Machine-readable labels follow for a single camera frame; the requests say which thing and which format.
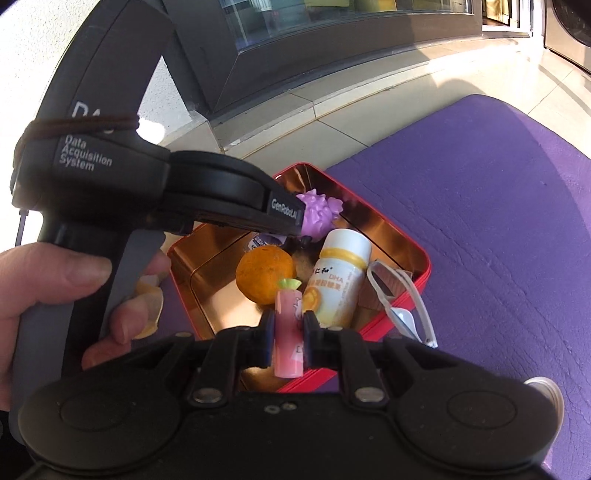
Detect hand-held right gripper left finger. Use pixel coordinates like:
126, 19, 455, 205
106, 308, 278, 407

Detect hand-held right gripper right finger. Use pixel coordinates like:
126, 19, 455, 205
302, 310, 467, 409

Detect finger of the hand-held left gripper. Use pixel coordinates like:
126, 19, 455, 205
262, 176, 306, 241

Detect pink toy tube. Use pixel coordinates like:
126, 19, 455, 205
273, 278, 305, 378

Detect purple spiky toy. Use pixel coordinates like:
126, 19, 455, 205
295, 188, 343, 241

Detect small dark labelled bottle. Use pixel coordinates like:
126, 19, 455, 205
247, 233, 289, 252

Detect red metal tin box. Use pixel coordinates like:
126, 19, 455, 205
166, 161, 432, 393

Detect orange mandarin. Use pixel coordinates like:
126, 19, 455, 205
235, 244, 297, 306

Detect white yellow plastic bottle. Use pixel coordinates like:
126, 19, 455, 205
302, 228, 373, 329

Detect white sunglasses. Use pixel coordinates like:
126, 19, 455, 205
366, 260, 439, 348

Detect person's left hand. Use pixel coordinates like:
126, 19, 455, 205
0, 243, 172, 398

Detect pale yellow object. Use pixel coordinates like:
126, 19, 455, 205
131, 274, 164, 340

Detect glass sliding door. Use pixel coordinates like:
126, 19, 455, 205
161, 0, 490, 118

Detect purple mat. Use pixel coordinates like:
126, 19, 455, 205
157, 95, 591, 480

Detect metal jar lid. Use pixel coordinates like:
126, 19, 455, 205
526, 376, 565, 428

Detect yellow curtain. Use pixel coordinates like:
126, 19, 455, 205
482, 0, 520, 26

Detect silver washing machine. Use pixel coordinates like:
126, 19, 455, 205
544, 0, 591, 72

